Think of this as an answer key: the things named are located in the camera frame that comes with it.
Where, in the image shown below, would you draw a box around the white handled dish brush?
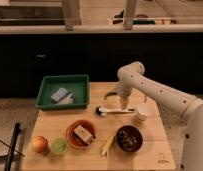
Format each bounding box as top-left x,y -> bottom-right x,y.
96,106 -> 134,117

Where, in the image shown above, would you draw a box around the green small cup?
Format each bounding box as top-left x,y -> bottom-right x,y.
50,137 -> 67,155

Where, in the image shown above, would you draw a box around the grey sponge block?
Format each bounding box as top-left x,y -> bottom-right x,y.
51,87 -> 69,102

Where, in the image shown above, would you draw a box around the red apple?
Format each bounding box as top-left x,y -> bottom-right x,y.
31,136 -> 48,153

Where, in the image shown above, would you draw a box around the orange bowl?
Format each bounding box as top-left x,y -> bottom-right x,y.
66,120 -> 95,149

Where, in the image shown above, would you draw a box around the white folded cloth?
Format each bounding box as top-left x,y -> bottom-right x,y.
60,95 -> 74,104

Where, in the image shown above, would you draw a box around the yellow green vegetable sticks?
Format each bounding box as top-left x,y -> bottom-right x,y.
100,135 -> 115,156

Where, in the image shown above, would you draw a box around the white paper cup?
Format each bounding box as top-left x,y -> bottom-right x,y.
137,103 -> 148,121

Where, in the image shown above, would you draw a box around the wooden post right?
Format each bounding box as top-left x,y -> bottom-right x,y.
123,0 -> 137,30

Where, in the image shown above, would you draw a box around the tan sponge block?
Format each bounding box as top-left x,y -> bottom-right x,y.
74,125 -> 94,144

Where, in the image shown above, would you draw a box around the black tripod pole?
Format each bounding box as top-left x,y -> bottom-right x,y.
4,122 -> 20,171

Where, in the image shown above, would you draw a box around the wooden post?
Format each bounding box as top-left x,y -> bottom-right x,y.
123,0 -> 137,30
62,0 -> 81,31

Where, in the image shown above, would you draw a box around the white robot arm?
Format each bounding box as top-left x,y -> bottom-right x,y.
117,61 -> 203,171

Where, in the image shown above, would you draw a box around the green plastic tray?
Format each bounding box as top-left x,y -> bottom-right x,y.
36,74 -> 89,110

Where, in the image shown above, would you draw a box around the wooden post left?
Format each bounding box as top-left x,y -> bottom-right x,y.
62,0 -> 81,31

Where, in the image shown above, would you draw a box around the dark brown bowl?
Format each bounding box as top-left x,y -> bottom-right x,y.
116,125 -> 143,152

